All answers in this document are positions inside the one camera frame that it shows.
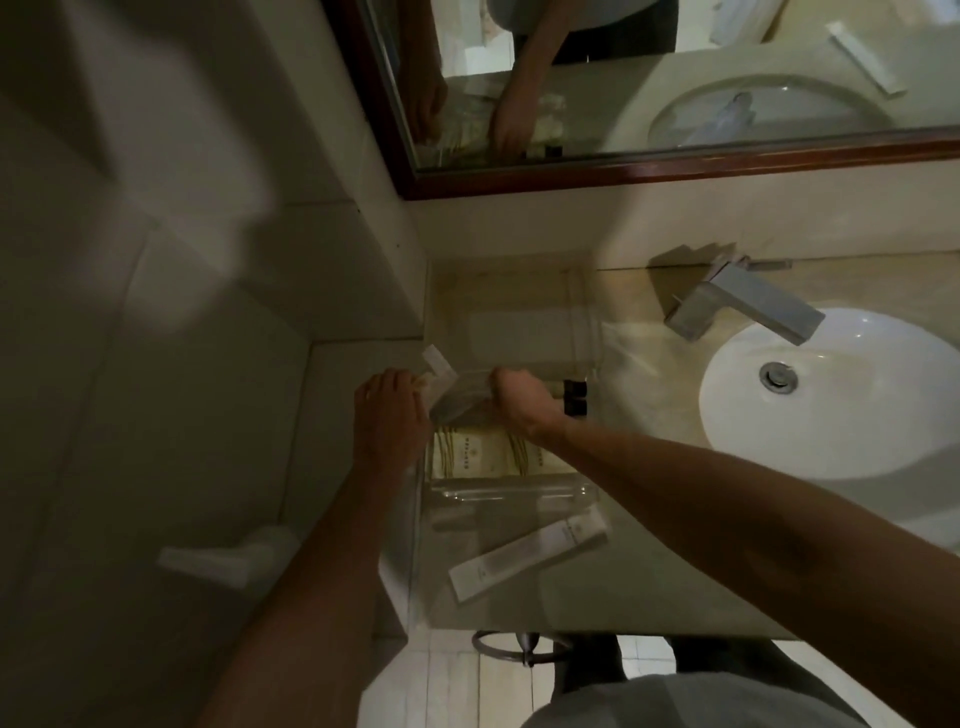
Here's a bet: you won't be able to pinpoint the person's left hand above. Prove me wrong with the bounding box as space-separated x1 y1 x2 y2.
351 366 437 481

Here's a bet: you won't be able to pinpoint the person's right hand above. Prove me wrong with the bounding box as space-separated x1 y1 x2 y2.
488 366 573 445

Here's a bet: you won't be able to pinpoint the clear plastic packet white strip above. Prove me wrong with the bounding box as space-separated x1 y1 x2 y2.
420 343 502 435

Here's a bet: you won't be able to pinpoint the person's right forearm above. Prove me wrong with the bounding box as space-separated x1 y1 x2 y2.
525 414 960 728

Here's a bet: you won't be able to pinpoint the person's left forearm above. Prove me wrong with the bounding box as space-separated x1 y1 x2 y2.
193 465 430 728

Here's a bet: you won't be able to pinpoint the clear acrylic tray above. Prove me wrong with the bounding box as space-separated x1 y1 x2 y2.
420 258 607 537

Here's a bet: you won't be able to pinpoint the cream printed packet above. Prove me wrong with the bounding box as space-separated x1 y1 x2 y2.
429 424 579 481

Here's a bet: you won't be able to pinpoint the long white toothbrush box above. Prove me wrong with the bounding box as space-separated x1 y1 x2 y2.
447 504 612 605

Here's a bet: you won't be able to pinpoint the white toilet paper roll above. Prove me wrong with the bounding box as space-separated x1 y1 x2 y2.
156 525 305 597

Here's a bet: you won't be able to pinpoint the chrome square faucet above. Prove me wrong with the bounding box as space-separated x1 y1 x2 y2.
663 253 826 348

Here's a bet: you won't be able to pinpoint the person's dark trousers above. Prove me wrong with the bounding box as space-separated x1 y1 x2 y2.
553 633 852 710

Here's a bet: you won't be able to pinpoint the white oval sink basin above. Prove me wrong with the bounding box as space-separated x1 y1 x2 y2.
698 303 960 483

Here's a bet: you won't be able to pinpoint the wooden framed mirror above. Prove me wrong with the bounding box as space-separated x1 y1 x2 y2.
321 0 960 202

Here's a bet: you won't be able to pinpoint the person's grey shirt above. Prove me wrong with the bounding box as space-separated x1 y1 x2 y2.
521 671 875 728

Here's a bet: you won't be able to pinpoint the metal towel ring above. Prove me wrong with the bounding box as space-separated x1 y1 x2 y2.
471 628 560 670

